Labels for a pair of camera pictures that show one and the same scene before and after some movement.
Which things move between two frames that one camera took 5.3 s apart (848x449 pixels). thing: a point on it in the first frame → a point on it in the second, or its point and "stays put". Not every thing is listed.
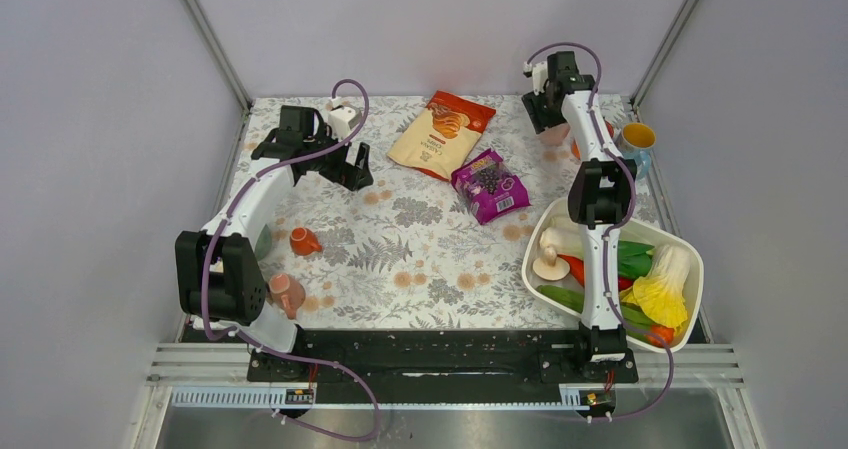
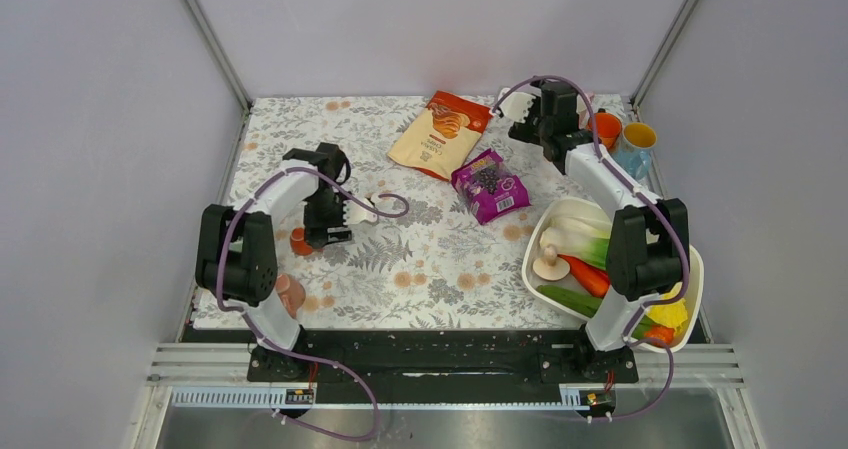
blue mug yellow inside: (637, 140) stays put
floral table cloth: (406, 254) stays put
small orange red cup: (303, 241) stays put
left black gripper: (345, 173) → (317, 233)
